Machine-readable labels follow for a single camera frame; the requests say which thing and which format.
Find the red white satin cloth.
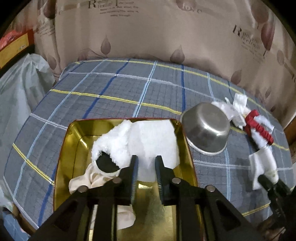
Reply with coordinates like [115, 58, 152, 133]
[212, 94, 279, 190]

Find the white fluffy towel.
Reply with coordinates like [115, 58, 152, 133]
[91, 120, 180, 182]

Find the cream cloth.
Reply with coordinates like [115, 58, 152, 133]
[68, 163, 136, 230]

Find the gold red tin box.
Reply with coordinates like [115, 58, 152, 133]
[53, 119, 198, 240]

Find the stainless steel bowl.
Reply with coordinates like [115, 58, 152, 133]
[180, 102, 230, 156]

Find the grey plaid bed sheet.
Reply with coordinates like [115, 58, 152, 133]
[3, 58, 295, 241]

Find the translucent plastic cover sheet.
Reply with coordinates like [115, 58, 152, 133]
[0, 53, 56, 186]

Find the beige leaf print curtain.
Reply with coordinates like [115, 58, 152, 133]
[9, 0, 296, 130]

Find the red yellow cardboard box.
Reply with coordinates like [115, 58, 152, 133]
[0, 29, 34, 69]

